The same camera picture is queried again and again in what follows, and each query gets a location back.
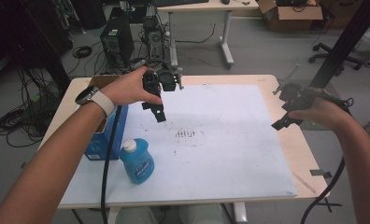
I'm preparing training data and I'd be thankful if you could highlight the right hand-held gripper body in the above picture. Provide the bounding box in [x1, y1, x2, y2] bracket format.
[270, 81, 331, 132]

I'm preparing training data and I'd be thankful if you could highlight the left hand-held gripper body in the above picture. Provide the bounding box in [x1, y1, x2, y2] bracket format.
[141, 68, 179, 124]

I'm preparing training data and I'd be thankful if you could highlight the person's left hand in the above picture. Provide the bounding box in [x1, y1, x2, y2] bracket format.
[100, 65, 164, 107]

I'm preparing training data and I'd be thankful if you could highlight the person's right hand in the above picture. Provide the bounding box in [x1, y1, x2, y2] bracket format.
[287, 96, 354, 132]

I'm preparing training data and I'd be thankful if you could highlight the black office chair base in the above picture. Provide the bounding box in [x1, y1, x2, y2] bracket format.
[307, 42, 365, 72]

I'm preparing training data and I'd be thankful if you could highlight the small open computer case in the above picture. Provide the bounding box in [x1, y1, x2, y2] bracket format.
[146, 28, 166, 61]

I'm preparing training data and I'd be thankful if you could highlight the black computer tower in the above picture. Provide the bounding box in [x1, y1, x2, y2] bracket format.
[99, 15, 135, 72]

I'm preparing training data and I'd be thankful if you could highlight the brown cardboard box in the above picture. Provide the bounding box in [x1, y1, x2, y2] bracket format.
[257, 0, 325, 33]

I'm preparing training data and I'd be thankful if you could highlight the black metal stand pole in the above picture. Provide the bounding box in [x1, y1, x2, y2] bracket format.
[308, 0, 370, 91]

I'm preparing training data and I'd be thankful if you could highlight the white table mat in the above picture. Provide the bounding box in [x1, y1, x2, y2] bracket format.
[58, 83, 299, 207]

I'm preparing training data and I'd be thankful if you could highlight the open blue cardboard box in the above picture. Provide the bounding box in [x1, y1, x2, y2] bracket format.
[83, 74, 130, 161]

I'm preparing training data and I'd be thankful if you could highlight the black keyboard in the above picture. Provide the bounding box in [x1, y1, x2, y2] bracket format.
[151, 0, 211, 8]

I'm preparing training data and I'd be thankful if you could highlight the beige desk with white legs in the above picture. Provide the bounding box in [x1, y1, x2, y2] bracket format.
[155, 0, 261, 70]

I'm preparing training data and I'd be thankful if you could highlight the blue bottle with white cap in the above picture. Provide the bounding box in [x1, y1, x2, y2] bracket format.
[119, 137, 156, 186]

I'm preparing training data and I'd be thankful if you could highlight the white table leg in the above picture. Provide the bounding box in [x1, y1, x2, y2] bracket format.
[232, 202, 249, 224]

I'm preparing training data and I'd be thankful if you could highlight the wristwatch with beige strap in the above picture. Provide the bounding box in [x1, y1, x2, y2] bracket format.
[75, 86, 116, 119]

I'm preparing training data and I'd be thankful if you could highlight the coiled black cable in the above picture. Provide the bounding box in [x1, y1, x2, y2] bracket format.
[71, 45, 93, 60]

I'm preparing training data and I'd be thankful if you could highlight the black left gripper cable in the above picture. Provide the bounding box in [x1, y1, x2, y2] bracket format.
[100, 105, 123, 224]

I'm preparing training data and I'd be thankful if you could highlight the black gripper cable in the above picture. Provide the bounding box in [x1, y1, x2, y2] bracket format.
[299, 157, 346, 224]
[100, 105, 123, 224]

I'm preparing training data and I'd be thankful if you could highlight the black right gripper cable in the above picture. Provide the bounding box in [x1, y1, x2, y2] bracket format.
[299, 157, 346, 224]

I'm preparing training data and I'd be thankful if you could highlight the bundle of black floor cables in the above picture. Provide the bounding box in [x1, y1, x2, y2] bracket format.
[0, 65, 64, 149]

